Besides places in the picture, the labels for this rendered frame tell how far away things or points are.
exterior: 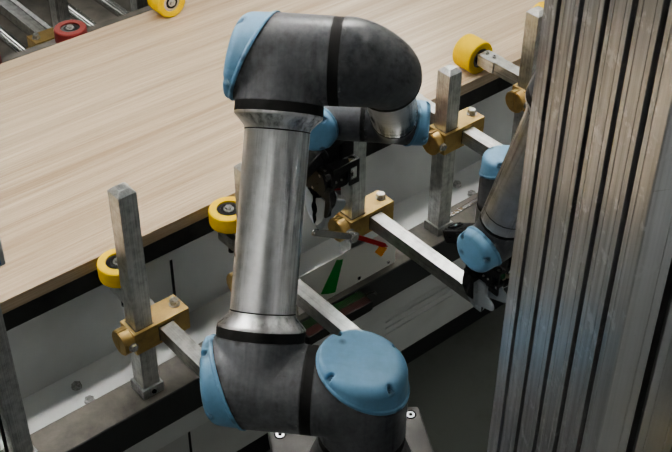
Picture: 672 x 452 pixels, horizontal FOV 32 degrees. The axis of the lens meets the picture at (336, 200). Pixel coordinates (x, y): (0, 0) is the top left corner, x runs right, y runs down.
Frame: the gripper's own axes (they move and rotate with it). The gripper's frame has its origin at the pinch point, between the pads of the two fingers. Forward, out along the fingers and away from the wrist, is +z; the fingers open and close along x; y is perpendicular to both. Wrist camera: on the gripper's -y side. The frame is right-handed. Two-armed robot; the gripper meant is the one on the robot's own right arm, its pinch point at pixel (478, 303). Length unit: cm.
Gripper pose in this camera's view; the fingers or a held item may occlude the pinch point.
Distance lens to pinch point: 221.2
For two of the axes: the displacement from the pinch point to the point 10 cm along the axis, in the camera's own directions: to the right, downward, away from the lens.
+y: 6.4, 4.7, -6.1
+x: 7.7, -3.8, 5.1
